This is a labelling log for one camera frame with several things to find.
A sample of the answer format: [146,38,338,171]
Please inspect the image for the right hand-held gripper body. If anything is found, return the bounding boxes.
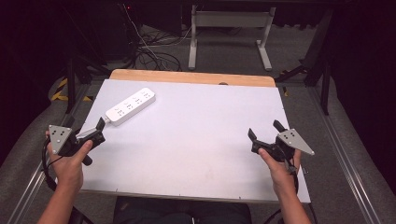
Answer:
[257,128,316,163]

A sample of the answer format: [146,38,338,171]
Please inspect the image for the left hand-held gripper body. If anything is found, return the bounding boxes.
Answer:
[48,124,101,166]

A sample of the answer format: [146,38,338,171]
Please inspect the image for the white power strip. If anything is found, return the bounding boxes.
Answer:
[104,87,157,127]

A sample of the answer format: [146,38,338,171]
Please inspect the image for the person's left hand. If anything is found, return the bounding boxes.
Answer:
[45,130,94,191]

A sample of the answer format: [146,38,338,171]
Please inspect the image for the person's right hand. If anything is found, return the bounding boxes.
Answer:
[258,147,303,195]

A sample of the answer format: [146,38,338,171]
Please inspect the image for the black tripod stand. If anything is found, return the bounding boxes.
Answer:
[59,6,110,115]

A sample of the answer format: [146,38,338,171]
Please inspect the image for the black metal stand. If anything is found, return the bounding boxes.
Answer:
[275,8,335,116]

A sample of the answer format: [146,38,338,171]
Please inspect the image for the person's dark pants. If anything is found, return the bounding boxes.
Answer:
[112,196,252,224]

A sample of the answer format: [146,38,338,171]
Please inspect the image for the white metal stand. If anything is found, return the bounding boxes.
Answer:
[188,5,277,72]

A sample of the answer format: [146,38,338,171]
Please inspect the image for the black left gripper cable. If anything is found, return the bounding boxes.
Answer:
[40,136,64,192]

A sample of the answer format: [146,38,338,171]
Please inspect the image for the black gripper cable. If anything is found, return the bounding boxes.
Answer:
[40,136,64,192]
[281,146,301,194]

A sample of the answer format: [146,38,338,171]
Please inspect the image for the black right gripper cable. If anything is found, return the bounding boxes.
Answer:
[281,146,301,194]

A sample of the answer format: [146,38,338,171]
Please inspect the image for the metal floor rail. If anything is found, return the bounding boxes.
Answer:
[6,83,94,224]
[306,87,382,224]

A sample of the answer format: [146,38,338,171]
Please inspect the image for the bundle of floor cables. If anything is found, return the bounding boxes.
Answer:
[120,3,194,72]

